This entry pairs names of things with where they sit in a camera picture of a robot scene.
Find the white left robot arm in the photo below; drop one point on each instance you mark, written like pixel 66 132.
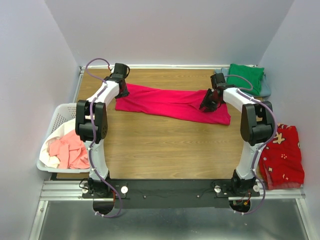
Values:
pixel 91 125

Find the red patterned folded t shirt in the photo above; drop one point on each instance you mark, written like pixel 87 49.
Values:
pixel 280 163

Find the white cream garment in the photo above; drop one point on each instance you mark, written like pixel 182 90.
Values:
pixel 62 130

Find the green folded t shirt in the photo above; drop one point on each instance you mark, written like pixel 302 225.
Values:
pixel 253 74

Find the magenta t shirt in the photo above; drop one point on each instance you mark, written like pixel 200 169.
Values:
pixel 178 104

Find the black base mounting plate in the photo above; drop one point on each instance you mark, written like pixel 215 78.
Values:
pixel 166 193

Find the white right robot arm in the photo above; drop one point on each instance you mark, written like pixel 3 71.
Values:
pixel 257 129

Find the peach pink garment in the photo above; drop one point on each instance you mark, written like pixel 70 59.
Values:
pixel 70 151

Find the aluminium frame rail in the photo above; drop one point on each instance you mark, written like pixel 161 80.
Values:
pixel 65 212

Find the grey blue folded t shirt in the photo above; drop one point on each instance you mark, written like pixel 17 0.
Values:
pixel 265 90

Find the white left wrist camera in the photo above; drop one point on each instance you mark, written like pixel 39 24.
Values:
pixel 111 68

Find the white laundry basket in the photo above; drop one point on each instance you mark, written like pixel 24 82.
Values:
pixel 63 113

